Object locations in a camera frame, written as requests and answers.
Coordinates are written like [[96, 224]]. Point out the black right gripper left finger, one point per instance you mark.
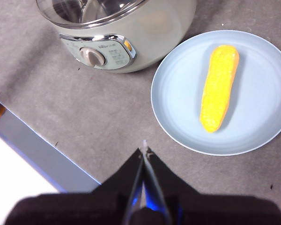
[[128, 173]]

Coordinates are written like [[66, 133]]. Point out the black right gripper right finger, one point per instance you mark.
[[164, 178]]

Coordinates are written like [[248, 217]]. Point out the yellow corn cob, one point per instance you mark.
[[217, 89]]

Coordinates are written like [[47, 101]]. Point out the blue round plate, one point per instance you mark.
[[178, 98]]

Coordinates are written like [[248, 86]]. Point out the pale green electric steamer pot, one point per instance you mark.
[[154, 47]]

